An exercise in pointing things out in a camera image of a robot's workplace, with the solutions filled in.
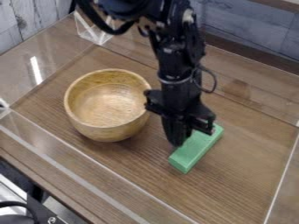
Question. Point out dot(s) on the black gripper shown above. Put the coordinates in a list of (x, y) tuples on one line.
[(177, 102)]

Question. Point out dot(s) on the green rectangular block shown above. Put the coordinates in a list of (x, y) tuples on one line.
[(189, 154)]

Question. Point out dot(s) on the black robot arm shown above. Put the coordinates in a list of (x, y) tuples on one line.
[(169, 23)]

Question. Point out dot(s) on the wooden bowl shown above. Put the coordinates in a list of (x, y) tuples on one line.
[(105, 103)]

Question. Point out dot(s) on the clear acrylic tray wall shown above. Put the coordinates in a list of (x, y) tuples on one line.
[(122, 183)]

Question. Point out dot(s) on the clear acrylic corner bracket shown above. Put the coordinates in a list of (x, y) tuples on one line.
[(90, 32)]

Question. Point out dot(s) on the black metal stand bracket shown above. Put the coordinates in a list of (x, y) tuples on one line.
[(37, 197)]

